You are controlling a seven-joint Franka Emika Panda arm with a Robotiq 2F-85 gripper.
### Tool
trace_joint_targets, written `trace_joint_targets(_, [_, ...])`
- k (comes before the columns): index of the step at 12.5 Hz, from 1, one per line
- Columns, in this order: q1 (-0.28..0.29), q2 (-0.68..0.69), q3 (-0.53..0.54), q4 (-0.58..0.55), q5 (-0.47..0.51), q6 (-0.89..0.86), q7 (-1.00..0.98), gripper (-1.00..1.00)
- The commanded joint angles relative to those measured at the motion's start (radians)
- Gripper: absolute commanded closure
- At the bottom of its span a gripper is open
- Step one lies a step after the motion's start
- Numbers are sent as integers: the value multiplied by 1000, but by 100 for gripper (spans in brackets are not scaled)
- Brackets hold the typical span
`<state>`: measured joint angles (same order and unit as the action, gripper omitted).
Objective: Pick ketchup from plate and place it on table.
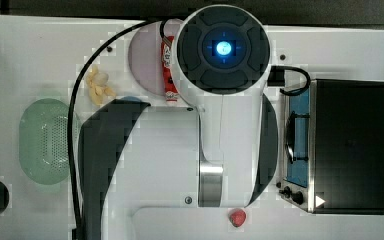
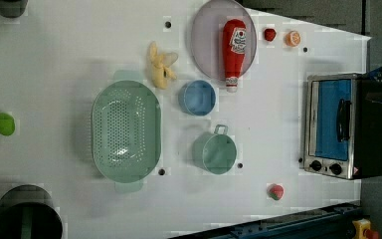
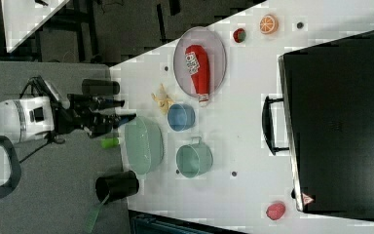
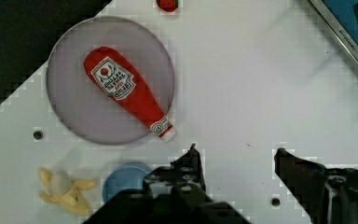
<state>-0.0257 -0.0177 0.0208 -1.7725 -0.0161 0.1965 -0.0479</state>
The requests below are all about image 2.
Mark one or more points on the red plush ketchup bottle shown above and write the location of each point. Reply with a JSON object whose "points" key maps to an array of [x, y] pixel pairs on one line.
{"points": [[234, 42]]}

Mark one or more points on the grey round plate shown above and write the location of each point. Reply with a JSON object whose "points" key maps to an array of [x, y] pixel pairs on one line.
{"points": [[207, 34]]}

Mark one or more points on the blue round bowl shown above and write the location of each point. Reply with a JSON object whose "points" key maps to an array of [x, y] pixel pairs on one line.
{"points": [[197, 98]]}

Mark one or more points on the yellow plush banana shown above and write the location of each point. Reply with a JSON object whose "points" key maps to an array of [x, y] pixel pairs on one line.
{"points": [[161, 63]]}

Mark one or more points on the green perforated colander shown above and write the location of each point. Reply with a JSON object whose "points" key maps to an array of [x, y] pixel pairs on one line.
{"points": [[126, 131]]}

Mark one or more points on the red strawberry toy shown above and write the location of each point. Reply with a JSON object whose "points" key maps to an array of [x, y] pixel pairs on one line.
{"points": [[269, 34]]}

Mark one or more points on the orange slice toy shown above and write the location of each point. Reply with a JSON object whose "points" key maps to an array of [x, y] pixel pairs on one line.
{"points": [[293, 38]]}

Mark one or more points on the black toaster oven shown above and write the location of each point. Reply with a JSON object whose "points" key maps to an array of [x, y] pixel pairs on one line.
{"points": [[343, 127]]}

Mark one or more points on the green lime toy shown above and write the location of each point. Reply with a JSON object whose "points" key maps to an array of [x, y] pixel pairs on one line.
{"points": [[7, 124]]}

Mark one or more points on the yellow red clamp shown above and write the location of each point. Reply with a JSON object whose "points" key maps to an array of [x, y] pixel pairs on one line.
{"points": [[363, 230]]}

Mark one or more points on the green pot with handle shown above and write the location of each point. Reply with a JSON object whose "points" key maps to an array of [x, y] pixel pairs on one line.
{"points": [[215, 151]]}

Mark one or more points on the blue metal frame rail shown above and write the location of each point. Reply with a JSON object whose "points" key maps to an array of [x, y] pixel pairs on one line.
{"points": [[331, 222]]}

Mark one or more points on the black cylinder post upper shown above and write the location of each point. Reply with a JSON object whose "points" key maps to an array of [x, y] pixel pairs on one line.
{"points": [[12, 8]]}

